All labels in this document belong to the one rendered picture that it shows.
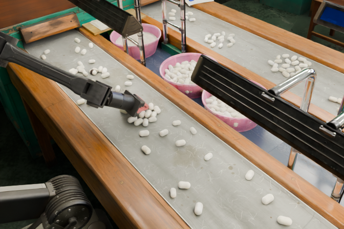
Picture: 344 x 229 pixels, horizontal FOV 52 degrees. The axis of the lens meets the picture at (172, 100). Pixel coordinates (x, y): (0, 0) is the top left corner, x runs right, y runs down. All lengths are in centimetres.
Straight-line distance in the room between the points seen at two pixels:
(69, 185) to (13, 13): 107
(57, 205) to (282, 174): 66
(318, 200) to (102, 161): 65
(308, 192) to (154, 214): 44
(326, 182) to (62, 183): 82
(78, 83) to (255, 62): 84
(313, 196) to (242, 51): 87
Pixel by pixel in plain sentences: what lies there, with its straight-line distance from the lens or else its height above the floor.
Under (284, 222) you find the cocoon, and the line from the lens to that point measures 103.
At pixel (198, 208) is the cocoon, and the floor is 76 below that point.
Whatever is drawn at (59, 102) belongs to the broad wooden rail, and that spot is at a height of 76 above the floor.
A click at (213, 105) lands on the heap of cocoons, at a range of 137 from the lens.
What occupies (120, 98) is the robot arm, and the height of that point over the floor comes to 87.
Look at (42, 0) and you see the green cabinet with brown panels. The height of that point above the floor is 95.
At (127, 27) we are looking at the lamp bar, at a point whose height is 108.
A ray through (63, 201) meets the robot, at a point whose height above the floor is 79.
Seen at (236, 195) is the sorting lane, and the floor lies 74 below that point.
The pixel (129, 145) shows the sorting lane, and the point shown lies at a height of 74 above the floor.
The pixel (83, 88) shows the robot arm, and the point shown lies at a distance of 118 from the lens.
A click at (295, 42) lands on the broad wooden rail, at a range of 181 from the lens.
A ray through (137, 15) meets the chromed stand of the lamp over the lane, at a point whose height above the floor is 99.
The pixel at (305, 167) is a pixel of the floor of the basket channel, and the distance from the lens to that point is 128.
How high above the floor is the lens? 159
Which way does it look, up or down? 37 degrees down
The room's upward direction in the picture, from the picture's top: 3 degrees counter-clockwise
